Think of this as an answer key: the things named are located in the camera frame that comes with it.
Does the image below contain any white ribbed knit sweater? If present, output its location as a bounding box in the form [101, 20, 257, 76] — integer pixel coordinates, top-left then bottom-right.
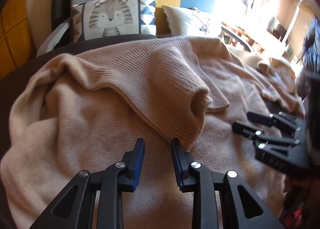
[225, 45, 263, 70]

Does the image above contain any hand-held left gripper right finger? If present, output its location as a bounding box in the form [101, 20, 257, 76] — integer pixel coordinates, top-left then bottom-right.
[170, 138, 285, 229]

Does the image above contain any pinkish beige knit sweater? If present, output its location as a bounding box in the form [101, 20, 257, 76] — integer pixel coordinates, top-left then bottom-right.
[0, 35, 308, 229]

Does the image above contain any red cloth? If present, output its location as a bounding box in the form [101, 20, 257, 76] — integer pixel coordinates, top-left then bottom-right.
[280, 201, 310, 229]

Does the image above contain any wooden side table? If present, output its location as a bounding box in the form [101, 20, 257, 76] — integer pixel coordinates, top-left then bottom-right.
[222, 22, 265, 52]

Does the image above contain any wooden wardrobe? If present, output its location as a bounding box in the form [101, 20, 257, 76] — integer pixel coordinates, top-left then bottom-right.
[0, 0, 35, 80]

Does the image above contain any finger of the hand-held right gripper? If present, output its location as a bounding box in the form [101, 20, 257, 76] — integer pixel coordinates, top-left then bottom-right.
[232, 121, 312, 176]
[246, 111, 309, 132]

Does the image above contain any black monitor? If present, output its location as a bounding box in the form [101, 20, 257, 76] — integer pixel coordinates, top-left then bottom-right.
[266, 17, 288, 40]

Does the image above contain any blue puffer jacket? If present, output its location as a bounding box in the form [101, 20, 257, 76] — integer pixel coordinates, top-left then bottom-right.
[301, 18, 320, 75]

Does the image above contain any deer print pillow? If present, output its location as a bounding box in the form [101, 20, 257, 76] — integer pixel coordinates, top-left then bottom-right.
[161, 5, 224, 38]

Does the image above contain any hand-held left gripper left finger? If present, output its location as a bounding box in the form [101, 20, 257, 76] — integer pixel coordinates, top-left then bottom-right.
[29, 138, 145, 229]

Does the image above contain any tiger print pillow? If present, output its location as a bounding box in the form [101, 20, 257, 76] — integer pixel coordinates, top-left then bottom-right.
[70, 0, 158, 45]

